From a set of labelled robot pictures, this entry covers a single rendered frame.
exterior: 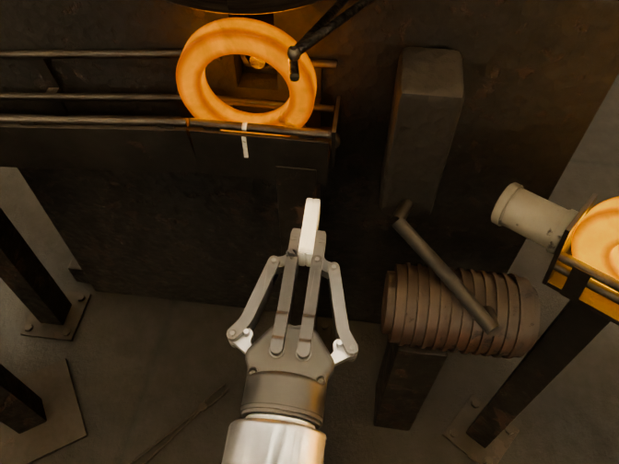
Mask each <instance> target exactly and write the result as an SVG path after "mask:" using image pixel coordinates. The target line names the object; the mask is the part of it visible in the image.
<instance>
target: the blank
mask: <svg viewBox="0 0 619 464"><path fill-rule="evenodd" d="M571 251H572V256H573V257H574V258H576V259H578V260H580V261H583V262H585V263H587V264H588V265H590V266H592V267H593V268H595V269H597V270H599V271H601V272H603V273H606V274H608V275H610V276H612V277H613V278H615V279H617V280H619V196H617V197H613V198H611V199H608V200H605V201H603V202H601V203H598V204H597V205H595V206H594V207H593V208H591V209H590V210H589V212H588V213H587V214H586V215H585V217H584V218H583V219H582V221H581V222H580V223H579V224H578V226H577V228H576V229H575V231H574V233H573V236H572V240H571Z"/></svg>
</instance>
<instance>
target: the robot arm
mask: <svg viewBox="0 0 619 464"><path fill-rule="evenodd" d="M320 207H321V200H320V199H312V198H308V199H307V201H306V206H305V212H304V217H303V224H302V229H300V228H293V229H292V231H291V234H290V240H289V245H288V250H287V251H286V255H284V256H281V257H277V256H271V257H270V258H269V259H268V261H267V263H266V264H265V266H264V268H263V272H262V274H261V276H260V278H259V280H258V282H257V284H256V285H255V287H254V289H253V291H252V294H251V297H250V299H249V301H248V303H247V305H246V307H245V308H244V310H243V312H242V315H241V317H240V318H239V319H238V320H237V321H236V322H235V323H234V324H233V325H232V326H231V327H230V328H229V329H228V331H227V337H228V341H229V343H230V345H231V346H232V347H234V348H239V349H240V350H241V351H242V352H243V353H244V354H245V361H246V364H247V368H248V373H247V377H246V382H245V388H244V392H243V397H242V402H241V407H240V414H241V416H242V418H243V419H238V420H235V421H234V422H232V423H231V424H230V425H229V428H228V435H227V440H226V445H225V450H224V455H223V459H222V464H324V462H323V461H324V457H323V455H324V447H325V445H326V442H325V440H326V439H327V437H326V434H324V433H323V432H321V431H319V430H317V429H319V428H320V426H322V422H323V414H324V405H325V397H326V389H327V383H328V380H329V378H330V377H331V376H332V374H333V371H334V367H335V366H337V365H340V364H341V363H343V362H345V361H348V362H354V361H355V360H356V357H357V352H358V345H357V343H356V341H355V339H354V337H353V335H352V333H351V332H350V330H349V326H348V319H347V314H346V307H345V296H344V290H343V284H342V278H341V272H340V266H339V264H338V263H337V262H329V261H327V260H325V258H324V253H325V246H326V233H325V231H320V230H318V225H319V219H320ZM298 265H299V266H305V265H307V266H308V267H310V268H309V280H308V286H307V293H306V298H305V305H304V311H303V315H302V321H301V325H298V326H293V325H291V324H290V319H291V312H292V307H293V300H294V294H295V288H296V282H297V276H298ZM280 273H283V279H282V284H281V290H280V296H279V301H278V307H277V311H276V314H275V319H274V326H272V327H270V328H269V329H268V330H267V331H266V332H265V333H264V334H263V335H262V336H261V337H260V338H259V339H258V340H257V341H256V342H255V343H254V344H251V342H252V340H253V338H254V335H253V331H254V329H255V327H256V325H257V323H258V321H259V319H260V316H261V315H262V313H263V310H264V308H265V305H266V303H267V301H268V299H269V297H270V294H271V293H272V291H273V289H274V286H275V283H276V281H277V279H278V277H279V275H280ZM322 276H323V277H325V278H327V279H328V285H329V292H330V299H331V305H332V313H333V325H334V331H335V338H336V340H335V341H334V342H333V353H332V354H330V353H329V351H328V349H327V348H326V346H325V344H324V343H323V341H322V339H321V337H320V335H319V333H318V332H316V331H315V323H316V317H317V309H318V303H319V296H320V289H321V277H322Z"/></svg>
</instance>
